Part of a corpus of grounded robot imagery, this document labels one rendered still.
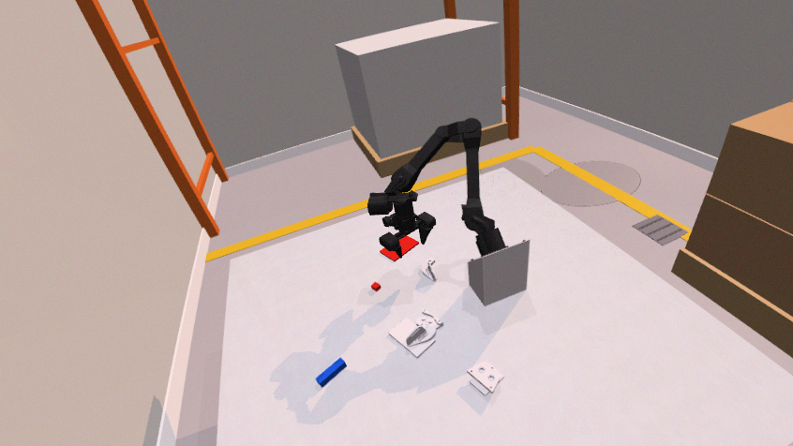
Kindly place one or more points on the blue rectangular block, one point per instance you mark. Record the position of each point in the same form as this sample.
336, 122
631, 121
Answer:
328, 374

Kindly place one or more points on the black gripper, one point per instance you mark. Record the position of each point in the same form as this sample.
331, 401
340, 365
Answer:
406, 225

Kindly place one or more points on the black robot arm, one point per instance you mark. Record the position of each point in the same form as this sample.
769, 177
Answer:
488, 239

